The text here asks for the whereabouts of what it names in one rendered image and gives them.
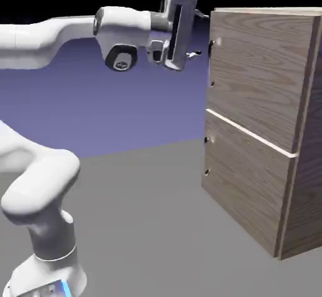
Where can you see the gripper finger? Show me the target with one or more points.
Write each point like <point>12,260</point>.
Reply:
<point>194,54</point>
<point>201,14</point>

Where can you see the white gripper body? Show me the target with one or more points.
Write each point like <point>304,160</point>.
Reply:
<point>187,20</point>

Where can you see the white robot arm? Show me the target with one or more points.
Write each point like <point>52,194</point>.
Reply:
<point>47,34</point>

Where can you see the large wood cabinet door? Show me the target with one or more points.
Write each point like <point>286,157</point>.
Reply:
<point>256,75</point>

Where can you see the small wood cabinet door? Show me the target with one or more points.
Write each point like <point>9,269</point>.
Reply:
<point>246,183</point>

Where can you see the light wood cabinet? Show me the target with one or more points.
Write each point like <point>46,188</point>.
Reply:
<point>308,151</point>

